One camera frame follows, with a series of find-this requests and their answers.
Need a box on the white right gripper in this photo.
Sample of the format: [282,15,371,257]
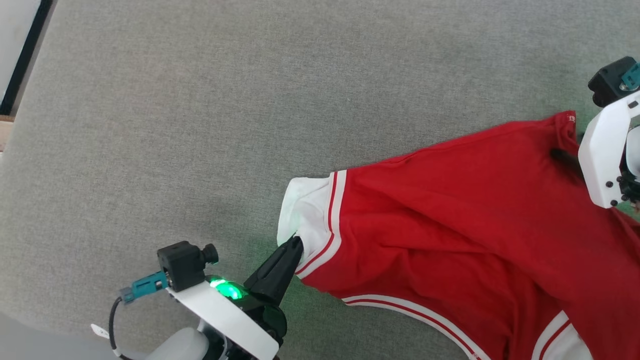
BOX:
[550,90,640,209]

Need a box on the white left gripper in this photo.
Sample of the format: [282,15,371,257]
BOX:
[167,235,305,360]

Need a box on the red white basketball jersey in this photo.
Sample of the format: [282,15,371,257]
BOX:
[277,111,640,360]

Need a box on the light wooden board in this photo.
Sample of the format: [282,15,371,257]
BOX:
[0,115,16,152]

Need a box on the teal right camera connector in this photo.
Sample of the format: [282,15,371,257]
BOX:
[621,62,640,91]

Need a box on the teal camera connector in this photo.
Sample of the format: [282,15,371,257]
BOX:
[621,62,640,91]
[120,271,169,304]

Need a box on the teal left camera connector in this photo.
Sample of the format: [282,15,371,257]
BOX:
[120,271,169,304]

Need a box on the black left camera cable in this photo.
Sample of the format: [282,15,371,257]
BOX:
[108,297,135,360]

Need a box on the black floor frame strip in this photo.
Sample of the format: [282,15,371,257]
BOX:
[0,0,54,116]

